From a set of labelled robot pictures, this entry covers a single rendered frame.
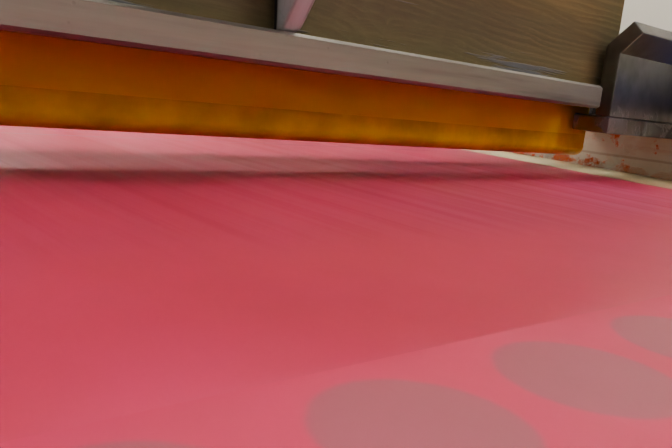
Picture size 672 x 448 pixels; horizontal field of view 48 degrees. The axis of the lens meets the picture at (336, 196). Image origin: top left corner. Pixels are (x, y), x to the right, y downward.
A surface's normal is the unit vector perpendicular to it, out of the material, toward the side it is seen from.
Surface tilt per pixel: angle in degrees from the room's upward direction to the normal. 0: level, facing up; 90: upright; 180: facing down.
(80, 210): 0
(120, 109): 90
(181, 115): 90
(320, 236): 0
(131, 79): 90
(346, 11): 90
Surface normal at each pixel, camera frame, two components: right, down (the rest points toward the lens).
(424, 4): 0.65, 0.18
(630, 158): -0.75, 0.01
